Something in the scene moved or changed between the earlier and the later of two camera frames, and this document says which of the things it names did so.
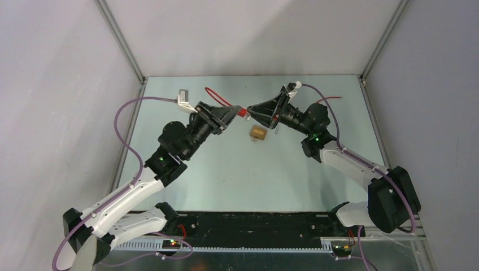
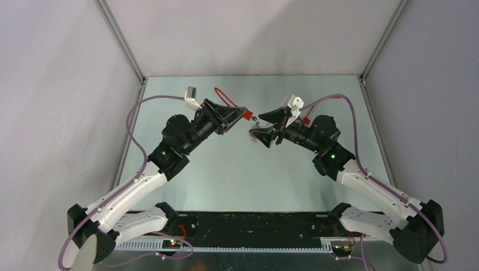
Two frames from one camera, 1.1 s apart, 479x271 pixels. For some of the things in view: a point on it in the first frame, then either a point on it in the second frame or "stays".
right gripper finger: x=267 y=118 to x=265 y=135
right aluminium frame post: x=368 y=67 stays
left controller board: x=171 y=244 stays
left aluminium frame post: x=120 y=39 stays
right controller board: x=340 y=251 stays
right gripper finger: x=271 y=106 to x=277 y=116
